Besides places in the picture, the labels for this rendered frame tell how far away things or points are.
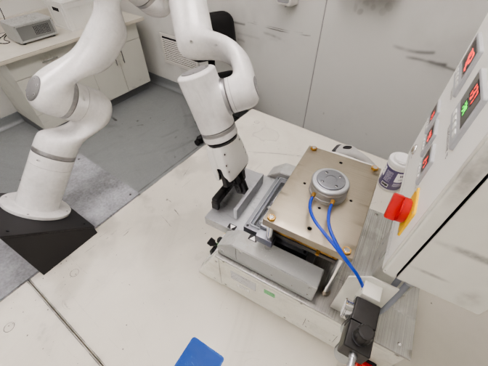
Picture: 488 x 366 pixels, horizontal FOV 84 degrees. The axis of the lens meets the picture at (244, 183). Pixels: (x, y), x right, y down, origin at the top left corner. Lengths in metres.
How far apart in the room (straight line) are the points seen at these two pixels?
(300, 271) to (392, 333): 0.22
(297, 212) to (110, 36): 0.69
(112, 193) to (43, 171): 0.28
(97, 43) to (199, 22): 0.34
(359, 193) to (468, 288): 0.26
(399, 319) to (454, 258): 0.32
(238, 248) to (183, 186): 0.54
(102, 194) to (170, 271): 0.45
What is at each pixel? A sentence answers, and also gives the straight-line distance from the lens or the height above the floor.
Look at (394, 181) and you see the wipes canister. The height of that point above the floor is 0.81.
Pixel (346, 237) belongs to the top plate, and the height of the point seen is 1.11.
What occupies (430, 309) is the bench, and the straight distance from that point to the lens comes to 1.00.
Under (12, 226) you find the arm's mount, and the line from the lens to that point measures 0.99.
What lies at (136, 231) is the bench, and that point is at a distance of 1.04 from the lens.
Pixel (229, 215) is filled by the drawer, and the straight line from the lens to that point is 0.73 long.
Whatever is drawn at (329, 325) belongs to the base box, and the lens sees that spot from 0.73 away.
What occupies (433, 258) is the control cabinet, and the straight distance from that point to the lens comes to 0.44.
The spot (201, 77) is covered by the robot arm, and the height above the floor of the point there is 1.31.
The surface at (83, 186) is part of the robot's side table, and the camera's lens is 1.28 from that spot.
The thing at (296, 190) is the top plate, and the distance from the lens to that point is 0.61.
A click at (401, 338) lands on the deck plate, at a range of 0.72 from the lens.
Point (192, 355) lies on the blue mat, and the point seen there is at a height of 0.75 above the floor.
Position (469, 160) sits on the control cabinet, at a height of 1.38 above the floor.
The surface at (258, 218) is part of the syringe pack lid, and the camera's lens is 0.68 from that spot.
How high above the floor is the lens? 1.55
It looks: 46 degrees down
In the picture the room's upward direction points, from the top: straight up
